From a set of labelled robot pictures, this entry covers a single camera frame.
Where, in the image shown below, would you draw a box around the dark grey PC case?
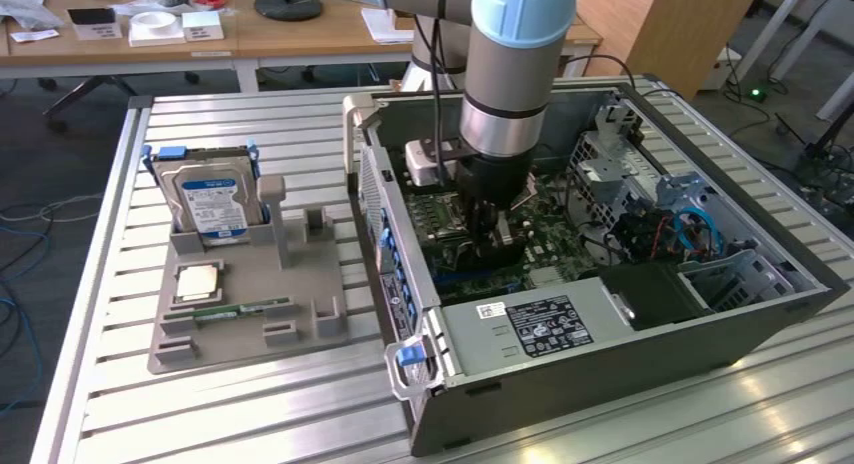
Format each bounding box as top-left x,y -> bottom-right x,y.
341,81 -> 853,458

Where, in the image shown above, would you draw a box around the metal socket cover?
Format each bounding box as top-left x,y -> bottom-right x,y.
514,174 -> 539,213

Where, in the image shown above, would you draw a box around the clear plastic bag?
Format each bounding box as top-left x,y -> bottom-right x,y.
0,0 -> 67,31

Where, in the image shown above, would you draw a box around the wooden desk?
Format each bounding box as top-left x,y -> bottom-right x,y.
0,0 -> 259,93
236,0 -> 602,80

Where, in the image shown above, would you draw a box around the grey power supply unit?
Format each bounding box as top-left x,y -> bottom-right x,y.
439,276 -> 633,378

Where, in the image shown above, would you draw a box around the blue floor cable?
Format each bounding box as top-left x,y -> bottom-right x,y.
0,223 -> 52,418

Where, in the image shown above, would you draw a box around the white table frame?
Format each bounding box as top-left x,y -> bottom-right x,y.
730,0 -> 854,120

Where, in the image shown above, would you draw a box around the white labelled box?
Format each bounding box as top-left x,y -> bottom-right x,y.
180,9 -> 226,43

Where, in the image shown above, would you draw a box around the hard disk in blue caddy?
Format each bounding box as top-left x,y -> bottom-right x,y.
143,139 -> 263,241

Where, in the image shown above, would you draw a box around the wooden cabinet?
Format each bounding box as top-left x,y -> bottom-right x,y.
571,0 -> 766,99

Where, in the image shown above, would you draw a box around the white floor cable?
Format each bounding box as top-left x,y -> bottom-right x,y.
0,193 -> 102,225

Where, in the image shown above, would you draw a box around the blue wire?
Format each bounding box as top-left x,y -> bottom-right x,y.
671,207 -> 728,261

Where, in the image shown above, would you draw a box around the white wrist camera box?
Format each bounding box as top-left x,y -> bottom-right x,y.
403,139 -> 467,188

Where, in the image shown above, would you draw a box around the large metal disk bay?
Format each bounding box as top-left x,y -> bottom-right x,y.
566,101 -> 669,225

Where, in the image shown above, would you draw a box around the white paper card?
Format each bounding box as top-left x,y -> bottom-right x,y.
8,28 -> 62,43

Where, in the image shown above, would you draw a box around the CPU socket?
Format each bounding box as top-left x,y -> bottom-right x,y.
445,189 -> 471,227

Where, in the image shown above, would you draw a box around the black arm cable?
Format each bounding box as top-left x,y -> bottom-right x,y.
429,0 -> 451,183

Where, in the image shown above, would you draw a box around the black office chair base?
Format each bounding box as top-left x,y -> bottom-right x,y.
39,72 -> 202,133

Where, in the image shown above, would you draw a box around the blue expansion slot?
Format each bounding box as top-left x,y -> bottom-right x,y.
430,266 -> 486,286

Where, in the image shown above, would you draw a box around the white box with black lid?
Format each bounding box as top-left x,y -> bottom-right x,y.
67,7 -> 124,41

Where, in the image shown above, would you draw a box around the flat white box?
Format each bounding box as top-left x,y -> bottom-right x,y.
127,26 -> 188,48

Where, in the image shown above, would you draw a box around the green graphics card with bracket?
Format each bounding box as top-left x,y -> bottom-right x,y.
426,223 -> 530,284

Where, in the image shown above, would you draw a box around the white tape roll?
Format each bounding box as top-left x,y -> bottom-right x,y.
131,12 -> 176,36

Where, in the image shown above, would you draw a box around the black tripod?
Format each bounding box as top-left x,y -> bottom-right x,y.
773,96 -> 854,205

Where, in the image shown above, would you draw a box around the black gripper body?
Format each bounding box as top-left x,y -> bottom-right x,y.
455,150 -> 537,251

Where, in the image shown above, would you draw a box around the green motherboard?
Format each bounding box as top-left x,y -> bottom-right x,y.
398,151 -> 606,308

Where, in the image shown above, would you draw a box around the black cable behind case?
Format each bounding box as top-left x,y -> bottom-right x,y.
551,52 -> 637,88

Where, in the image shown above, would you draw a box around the green RAM stick on rack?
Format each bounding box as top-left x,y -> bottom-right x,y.
163,296 -> 295,321

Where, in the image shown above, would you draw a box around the black round lamp base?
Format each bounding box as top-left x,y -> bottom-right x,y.
252,0 -> 327,23

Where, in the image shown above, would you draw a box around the silver CPU chip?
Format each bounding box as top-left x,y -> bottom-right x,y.
174,263 -> 223,301

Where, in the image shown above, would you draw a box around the black power wires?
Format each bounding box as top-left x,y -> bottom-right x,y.
578,211 -> 669,265

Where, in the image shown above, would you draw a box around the white box beside cabinet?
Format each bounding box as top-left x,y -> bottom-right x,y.
710,43 -> 746,93

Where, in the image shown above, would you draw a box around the silver chipset heat sink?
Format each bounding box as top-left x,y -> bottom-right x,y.
530,268 -> 566,290

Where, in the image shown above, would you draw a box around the small metal disk bay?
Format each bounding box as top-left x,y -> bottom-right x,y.
677,248 -> 800,313

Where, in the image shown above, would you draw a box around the grey printed parts rack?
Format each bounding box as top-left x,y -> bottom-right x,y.
146,175 -> 355,375

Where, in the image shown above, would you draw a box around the white paper stack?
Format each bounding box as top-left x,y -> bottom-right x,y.
359,6 -> 419,46

